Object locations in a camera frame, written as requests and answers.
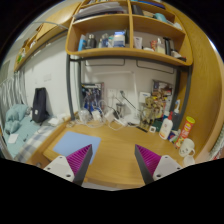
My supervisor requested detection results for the white bottle on shelf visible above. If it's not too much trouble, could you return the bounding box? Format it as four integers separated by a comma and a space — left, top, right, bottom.
134, 36, 142, 49

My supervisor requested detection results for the blue spray bottle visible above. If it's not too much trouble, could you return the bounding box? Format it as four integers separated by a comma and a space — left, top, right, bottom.
172, 99, 180, 130

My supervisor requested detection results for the black backpack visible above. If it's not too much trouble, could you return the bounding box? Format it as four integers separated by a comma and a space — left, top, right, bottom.
32, 88, 49, 123

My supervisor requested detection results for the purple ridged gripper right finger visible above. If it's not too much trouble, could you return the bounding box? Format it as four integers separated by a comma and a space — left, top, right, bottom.
135, 145, 182, 184

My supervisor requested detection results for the white lotion pump bottle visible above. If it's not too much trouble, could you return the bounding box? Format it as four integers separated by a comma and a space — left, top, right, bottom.
159, 112, 173, 140

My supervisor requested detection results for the plaid blanket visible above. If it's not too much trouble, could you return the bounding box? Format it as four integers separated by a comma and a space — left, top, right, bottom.
15, 126, 55, 163

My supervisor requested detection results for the white mug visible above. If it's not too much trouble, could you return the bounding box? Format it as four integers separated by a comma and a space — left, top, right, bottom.
179, 138, 195, 157

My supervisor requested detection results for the blue mouse pad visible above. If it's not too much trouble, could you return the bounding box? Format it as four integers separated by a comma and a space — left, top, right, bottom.
53, 131, 101, 156

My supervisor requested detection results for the red chips can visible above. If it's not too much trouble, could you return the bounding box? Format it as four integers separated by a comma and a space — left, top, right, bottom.
175, 116, 195, 148

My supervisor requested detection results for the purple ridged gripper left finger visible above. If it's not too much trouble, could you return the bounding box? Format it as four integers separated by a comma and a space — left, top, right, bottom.
44, 145, 93, 186

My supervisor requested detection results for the wooden wall shelf unit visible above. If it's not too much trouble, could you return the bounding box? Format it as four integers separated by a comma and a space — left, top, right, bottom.
65, 0, 193, 66

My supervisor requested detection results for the grey metal shelf post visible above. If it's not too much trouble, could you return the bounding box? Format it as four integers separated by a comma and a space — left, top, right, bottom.
66, 54, 75, 121

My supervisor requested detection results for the teal pillow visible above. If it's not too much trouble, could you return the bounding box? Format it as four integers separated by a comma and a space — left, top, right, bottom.
5, 104, 30, 134

